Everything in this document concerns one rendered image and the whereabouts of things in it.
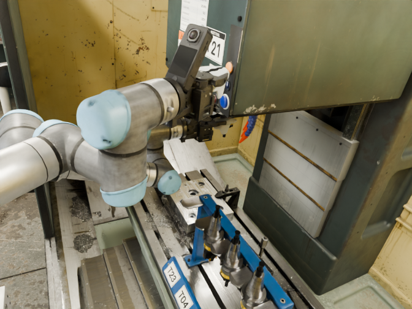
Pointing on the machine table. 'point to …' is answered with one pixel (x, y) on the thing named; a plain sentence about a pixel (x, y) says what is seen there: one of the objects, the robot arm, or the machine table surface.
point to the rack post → (197, 258)
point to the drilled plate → (189, 224)
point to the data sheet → (194, 13)
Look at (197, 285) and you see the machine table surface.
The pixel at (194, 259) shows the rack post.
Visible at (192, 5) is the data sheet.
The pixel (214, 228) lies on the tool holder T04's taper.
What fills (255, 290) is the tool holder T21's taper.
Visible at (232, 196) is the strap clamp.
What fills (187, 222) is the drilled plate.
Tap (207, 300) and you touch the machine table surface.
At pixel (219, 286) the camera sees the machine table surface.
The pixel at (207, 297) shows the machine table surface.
